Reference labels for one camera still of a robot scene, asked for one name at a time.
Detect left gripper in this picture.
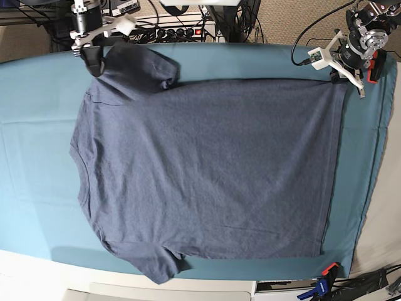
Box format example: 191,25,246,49
328,29,376,98

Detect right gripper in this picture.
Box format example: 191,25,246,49
70,9,125,77

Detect blue-grey T-shirt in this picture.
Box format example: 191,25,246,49
70,43,347,284

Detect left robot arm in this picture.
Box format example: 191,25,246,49
324,1,400,98

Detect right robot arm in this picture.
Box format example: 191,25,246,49
70,1,135,77

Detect orange black clamp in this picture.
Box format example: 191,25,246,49
367,50,387,84

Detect white power strip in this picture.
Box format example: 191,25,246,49
145,25,216,43

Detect teal table cloth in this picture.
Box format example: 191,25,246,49
1,43,400,280

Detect blue orange clamp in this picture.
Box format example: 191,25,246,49
297,262,340,300

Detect white foam board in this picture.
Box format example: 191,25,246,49
62,280,253,300

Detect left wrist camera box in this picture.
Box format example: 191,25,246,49
308,47,331,70

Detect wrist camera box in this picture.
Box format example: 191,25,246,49
308,47,331,70
115,14,137,36

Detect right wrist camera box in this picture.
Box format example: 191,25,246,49
115,14,137,36

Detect tangled black cables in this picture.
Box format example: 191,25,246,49
103,0,267,43

